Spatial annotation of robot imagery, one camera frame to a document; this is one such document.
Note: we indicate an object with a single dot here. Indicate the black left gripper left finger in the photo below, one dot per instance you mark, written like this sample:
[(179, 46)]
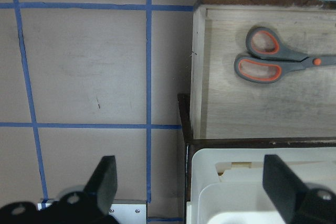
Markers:
[(102, 185)]

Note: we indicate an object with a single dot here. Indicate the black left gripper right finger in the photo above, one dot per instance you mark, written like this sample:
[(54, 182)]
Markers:
[(283, 187)]

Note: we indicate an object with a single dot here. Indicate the wooden drawer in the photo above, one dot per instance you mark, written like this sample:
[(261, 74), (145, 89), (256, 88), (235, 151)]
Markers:
[(223, 105)]

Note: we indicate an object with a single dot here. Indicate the orange grey handled scissors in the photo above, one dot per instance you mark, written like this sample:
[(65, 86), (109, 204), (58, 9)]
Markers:
[(267, 59)]

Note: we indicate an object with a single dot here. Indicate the white plastic storage box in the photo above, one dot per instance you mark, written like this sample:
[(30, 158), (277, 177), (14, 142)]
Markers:
[(226, 184)]

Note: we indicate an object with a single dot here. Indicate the dark brown wooden cabinet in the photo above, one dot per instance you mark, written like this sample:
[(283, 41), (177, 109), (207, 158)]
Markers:
[(188, 146)]

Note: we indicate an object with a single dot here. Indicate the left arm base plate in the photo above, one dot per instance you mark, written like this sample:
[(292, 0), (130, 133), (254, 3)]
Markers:
[(121, 211)]

